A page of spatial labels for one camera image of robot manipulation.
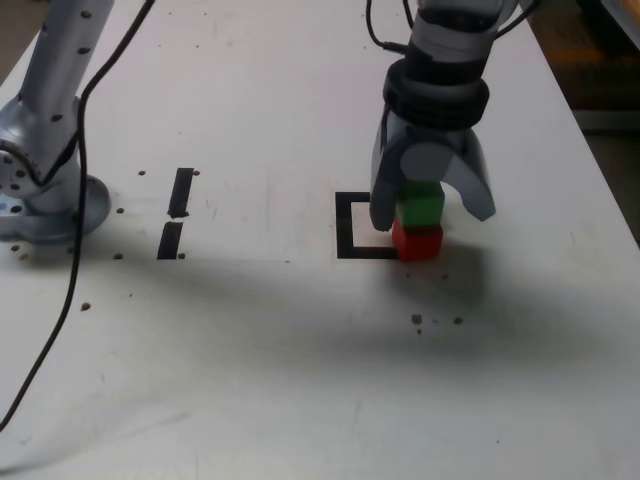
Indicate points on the black tape square outline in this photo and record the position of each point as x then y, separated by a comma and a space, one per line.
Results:
344, 225

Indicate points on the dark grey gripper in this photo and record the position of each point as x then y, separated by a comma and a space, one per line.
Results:
430, 135

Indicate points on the black tape strip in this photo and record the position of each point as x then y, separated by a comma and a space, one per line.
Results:
180, 195

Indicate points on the orange panel with grey frame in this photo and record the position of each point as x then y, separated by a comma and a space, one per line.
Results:
631, 7

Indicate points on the grey background rail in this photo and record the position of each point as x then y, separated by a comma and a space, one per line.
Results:
610, 120

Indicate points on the green cube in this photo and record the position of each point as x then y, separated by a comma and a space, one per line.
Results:
422, 210

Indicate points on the dark brown background furniture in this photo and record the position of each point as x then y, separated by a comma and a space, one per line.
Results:
590, 75

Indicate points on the red cube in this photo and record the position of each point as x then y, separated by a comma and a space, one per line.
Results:
417, 242

